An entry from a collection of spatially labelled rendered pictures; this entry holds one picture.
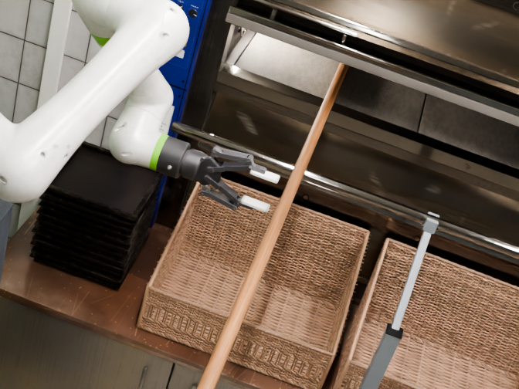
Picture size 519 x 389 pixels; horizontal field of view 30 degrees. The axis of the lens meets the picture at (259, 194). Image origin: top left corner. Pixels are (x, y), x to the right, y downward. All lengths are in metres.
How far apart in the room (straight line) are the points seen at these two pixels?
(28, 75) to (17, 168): 1.32
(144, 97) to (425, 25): 0.81
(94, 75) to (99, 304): 1.08
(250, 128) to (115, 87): 1.08
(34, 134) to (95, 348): 1.11
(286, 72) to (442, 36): 0.53
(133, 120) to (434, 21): 0.87
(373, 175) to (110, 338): 0.90
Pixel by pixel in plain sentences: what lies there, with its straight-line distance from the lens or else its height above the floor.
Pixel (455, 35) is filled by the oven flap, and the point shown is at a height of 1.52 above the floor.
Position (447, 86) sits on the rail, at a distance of 2.61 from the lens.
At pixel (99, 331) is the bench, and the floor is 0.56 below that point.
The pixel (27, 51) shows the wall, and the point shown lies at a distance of 3.08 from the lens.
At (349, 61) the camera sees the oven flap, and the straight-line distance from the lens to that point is 2.61.
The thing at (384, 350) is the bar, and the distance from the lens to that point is 2.49.
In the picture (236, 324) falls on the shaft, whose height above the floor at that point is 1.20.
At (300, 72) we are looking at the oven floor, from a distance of 2.99.
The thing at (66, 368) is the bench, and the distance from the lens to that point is 2.92.
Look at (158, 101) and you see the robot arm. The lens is 2.38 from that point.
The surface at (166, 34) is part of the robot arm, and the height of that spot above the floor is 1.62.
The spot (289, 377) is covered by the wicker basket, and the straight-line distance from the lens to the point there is 2.75.
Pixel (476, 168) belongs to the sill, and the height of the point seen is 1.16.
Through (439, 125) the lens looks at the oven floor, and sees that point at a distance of 2.98.
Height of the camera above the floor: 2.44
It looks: 32 degrees down
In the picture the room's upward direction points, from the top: 18 degrees clockwise
